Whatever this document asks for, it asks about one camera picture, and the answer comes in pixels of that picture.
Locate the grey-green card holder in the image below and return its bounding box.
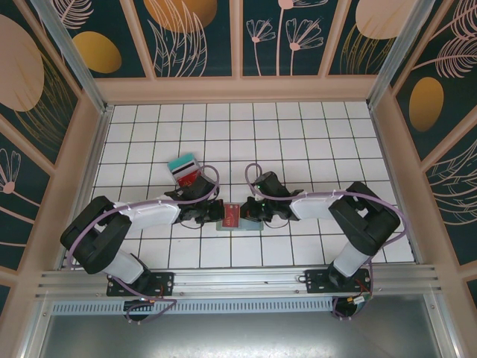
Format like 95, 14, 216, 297
216, 218, 265, 233

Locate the red card gold print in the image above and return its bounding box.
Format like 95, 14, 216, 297
222, 203, 241, 228

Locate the teal and red card box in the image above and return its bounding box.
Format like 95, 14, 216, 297
170, 160, 200, 178

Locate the teal card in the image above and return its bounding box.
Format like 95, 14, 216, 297
168, 152, 198, 171

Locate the grey metal panel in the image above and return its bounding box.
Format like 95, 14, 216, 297
22, 313, 459, 358

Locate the small green controller board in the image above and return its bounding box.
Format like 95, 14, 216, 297
348, 292, 374, 310

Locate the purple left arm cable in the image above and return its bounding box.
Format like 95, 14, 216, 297
66, 163, 221, 270

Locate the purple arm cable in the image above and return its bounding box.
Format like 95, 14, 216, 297
66, 163, 221, 270
244, 163, 406, 270

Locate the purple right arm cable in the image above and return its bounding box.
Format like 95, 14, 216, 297
244, 163, 406, 270

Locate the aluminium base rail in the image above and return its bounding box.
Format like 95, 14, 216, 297
35, 265, 443, 299

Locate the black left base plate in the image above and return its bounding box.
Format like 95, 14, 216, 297
107, 271, 176, 298

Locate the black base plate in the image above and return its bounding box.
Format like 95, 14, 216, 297
107, 271, 176, 298
304, 268, 375, 294

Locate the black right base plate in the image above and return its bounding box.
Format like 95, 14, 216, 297
304, 268, 375, 294

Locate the slotted grey cable duct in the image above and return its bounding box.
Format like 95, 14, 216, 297
50, 300, 336, 314

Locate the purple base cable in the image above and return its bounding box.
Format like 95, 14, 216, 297
111, 281, 177, 325
332, 296, 361, 322

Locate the aluminium side rail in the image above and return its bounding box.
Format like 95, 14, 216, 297
55, 106, 113, 271
367, 104, 424, 264

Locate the aluminium corner post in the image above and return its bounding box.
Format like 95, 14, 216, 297
31, 0, 113, 115
367, 0, 444, 109

